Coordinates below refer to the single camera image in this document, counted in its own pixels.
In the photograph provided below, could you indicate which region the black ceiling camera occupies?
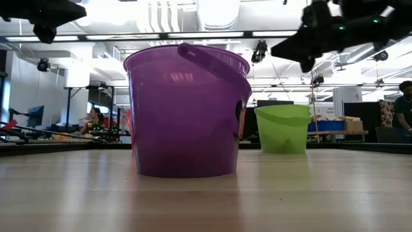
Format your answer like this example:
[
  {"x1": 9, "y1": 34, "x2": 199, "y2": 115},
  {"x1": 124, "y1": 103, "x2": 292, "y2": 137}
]
[{"x1": 36, "y1": 57, "x2": 52, "y2": 72}]

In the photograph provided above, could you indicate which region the pink plastic bucket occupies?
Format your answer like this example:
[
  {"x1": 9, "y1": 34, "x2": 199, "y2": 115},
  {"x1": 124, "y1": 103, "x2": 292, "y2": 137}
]
[{"x1": 126, "y1": 108, "x2": 136, "y2": 151}]

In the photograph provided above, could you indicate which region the purple plastic bucket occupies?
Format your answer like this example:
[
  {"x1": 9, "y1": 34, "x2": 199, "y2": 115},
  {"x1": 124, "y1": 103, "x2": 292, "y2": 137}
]
[{"x1": 123, "y1": 41, "x2": 253, "y2": 179}]

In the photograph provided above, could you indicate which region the white ceiling duct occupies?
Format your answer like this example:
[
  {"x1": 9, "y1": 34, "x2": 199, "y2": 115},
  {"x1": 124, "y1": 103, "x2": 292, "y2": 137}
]
[{"x1": 196, "y1": 0, "x2": 241, "y2": 32}]

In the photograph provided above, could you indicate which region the black partition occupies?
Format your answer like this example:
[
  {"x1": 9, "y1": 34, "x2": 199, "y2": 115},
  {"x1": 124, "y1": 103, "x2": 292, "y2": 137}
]
[{"x1": 343, "y1": 101, "x2": 380, "y2": 144}]

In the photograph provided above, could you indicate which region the thin hanging cable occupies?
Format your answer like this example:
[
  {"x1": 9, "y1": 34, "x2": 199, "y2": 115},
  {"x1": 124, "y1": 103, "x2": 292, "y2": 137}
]
[{"x1": 309, "y1": 70, "x2": 320, "y2": 143}]

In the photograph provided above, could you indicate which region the dark computer monitor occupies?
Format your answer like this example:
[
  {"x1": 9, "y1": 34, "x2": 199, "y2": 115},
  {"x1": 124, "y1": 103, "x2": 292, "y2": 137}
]
[{"x1": 26, "y1": 104, "x2": 45, "y2": 128}]

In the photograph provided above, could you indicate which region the wooden bench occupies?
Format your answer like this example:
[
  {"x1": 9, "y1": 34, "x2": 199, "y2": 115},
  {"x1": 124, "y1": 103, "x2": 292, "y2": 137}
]
[{"x1": 307, "y1": 130, "x2": 369, "y2": 143}]

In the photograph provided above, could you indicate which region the brown cardboard box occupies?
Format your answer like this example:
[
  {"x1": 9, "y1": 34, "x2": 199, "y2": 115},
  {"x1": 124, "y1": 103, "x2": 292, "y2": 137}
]
[{"x1": 344, "y1": 119, "x2": 364, "y2": 132}]

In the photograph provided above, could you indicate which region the green plastic bucket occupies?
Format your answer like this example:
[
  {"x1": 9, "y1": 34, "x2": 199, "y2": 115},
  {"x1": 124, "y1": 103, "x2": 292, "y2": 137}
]
[{"x1": 253, "y1": 103, "x2": 313, "y2": 154}]

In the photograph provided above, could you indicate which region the black chair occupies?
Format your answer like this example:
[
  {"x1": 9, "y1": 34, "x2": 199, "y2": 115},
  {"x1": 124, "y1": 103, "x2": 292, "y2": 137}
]
[{"x1": 375, "y1": 126, "x2": 403, "y2": 144}]

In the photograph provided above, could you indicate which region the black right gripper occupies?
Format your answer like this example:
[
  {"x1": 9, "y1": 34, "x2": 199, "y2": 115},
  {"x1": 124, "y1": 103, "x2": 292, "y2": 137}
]
[{"x1": 270, "y1": 1, "x2": 387, "y2": 73}]

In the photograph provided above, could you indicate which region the white pillar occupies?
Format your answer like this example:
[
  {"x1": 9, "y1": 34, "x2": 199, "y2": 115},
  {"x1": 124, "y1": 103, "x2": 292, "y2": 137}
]
[{"x1": 332, "y1": 86, "x2": 363, "y2": 109}]

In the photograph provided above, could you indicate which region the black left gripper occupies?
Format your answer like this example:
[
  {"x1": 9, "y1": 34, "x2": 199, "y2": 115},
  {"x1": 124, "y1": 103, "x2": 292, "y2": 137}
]
[{"x1": 0, "y1": 0, "x2": 87, "y2": 44}]

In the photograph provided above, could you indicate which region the blue plastic bin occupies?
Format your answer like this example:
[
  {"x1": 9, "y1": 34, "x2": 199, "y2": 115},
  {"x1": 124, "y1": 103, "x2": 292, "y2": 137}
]
[{"x1": 308, "y1": 120, "x2": 345, "y2": 132}]

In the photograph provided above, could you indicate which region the colourful objects pile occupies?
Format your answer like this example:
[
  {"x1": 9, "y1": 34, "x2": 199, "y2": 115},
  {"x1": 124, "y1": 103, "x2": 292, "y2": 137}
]
[{"x1": 53, "y1": 131, "x2": 94, "y2": 141}]

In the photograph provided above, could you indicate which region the patterned cloth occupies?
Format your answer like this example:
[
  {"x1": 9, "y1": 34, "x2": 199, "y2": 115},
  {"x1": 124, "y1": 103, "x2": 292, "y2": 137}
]
[{"x1": 379, "y1": 99, "x2": 395, "y2": 128}]

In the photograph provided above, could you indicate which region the black table frame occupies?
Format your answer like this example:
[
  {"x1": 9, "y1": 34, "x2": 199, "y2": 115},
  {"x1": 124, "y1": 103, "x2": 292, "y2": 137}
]
[{"x1": 63, "y1": 84, "x2": 115, "y2": 130}]

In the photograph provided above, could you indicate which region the red flat piece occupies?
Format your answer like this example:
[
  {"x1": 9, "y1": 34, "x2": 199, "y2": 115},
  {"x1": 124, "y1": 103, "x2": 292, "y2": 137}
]
[{"x1": 0, "y1": 119, "x2": 19, "y2": 131}]

